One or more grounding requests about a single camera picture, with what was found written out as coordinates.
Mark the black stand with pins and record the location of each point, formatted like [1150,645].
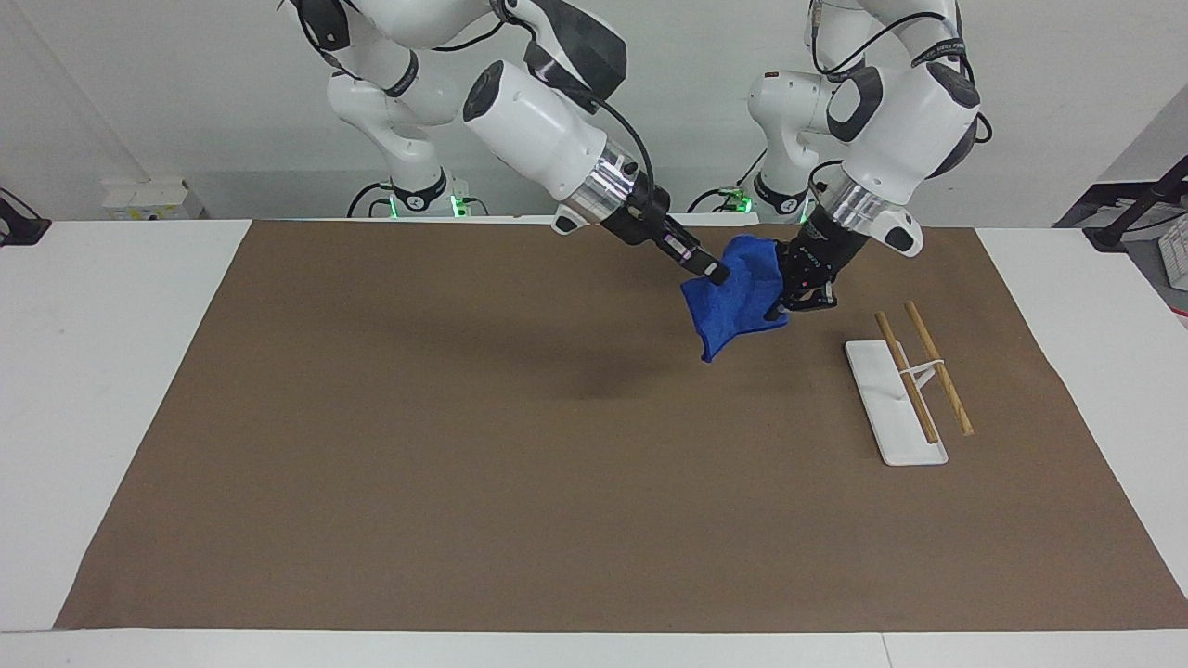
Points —
[1128,209]
[20,227]

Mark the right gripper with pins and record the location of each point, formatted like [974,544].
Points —
[642,215]

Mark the blue towel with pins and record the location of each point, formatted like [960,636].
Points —
[733,297]

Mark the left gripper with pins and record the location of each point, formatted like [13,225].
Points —
[819,252]

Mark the white rack with wooden rods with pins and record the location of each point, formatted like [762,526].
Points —
[893,408]

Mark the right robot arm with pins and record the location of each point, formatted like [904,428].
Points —
[543,125]

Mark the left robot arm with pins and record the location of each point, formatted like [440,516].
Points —
[914,121]

